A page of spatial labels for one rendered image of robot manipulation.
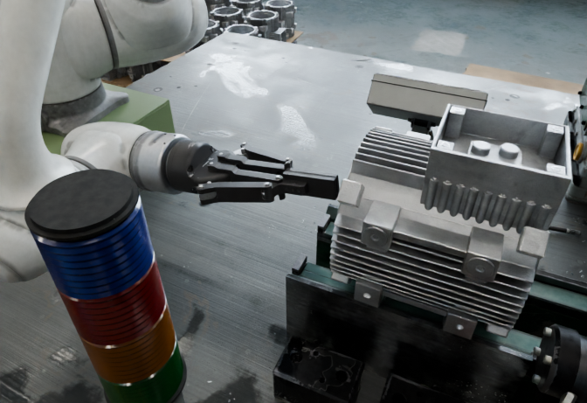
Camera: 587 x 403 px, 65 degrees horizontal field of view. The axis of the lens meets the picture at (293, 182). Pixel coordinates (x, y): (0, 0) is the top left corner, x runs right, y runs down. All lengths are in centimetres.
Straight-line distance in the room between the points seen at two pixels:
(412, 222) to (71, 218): 33
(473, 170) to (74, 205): 34
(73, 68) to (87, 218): 74
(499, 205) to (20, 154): 51
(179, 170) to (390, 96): 33
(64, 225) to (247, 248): 58
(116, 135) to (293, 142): 49
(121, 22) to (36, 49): 40
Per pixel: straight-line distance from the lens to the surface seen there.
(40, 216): 28
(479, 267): 47
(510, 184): 46
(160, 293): 33
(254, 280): 77
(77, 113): 102
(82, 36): 97
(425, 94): 72
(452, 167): 46
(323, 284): 60
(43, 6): 58
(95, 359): 36
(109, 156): 69
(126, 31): 97
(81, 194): 28
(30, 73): 58
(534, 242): 48
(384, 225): 46
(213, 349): 70
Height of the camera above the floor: 138
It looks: 37 degrees down
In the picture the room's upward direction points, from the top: straight up
